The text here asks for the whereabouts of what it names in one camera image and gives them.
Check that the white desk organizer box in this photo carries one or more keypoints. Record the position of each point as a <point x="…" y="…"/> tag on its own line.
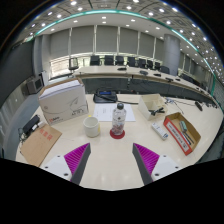
<point x="148" y="101"/>

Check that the flat round red coaster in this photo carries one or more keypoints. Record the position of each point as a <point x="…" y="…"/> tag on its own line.
<point x="117" y="136"/>

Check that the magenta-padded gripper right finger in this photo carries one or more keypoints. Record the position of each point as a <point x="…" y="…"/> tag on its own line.
<point x="150" y="160"/>

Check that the clear plastic drink bottle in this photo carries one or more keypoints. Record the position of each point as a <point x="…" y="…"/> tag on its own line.
<point x="118" y="120"/>

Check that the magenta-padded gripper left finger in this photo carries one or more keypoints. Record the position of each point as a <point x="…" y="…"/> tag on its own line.
<point x="75" y="160"/>

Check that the grey box monitor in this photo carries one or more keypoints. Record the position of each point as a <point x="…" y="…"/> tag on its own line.
<point x="35" y="85"/>

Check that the small white box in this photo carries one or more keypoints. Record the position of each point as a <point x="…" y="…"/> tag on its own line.
<point x="160" y="131"/>

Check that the long curved conference table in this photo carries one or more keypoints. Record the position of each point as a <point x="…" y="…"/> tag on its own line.
<point x="133" y="75"/>

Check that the white copy paper carton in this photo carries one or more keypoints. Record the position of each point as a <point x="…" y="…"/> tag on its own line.
<point x="63" y="103"/>

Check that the red-edged cardboard box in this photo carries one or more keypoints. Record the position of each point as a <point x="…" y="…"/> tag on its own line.
<point x="175" y="133"/>

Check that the black office chairs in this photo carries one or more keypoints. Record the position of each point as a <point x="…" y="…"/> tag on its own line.
<point x="126" y="61"/>

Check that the black desk phone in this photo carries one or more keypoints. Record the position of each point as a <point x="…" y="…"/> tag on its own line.
<point x="105" y="96"/>

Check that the white ceramic cup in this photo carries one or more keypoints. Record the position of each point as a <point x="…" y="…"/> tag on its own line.
<point x="91" y="128"/>

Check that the recessed ceiling lights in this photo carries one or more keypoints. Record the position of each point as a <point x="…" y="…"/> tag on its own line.
<point x="133" y="15"/>

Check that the black table microphone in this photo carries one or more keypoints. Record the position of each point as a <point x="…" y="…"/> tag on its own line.
<point x="198" y="106"/>

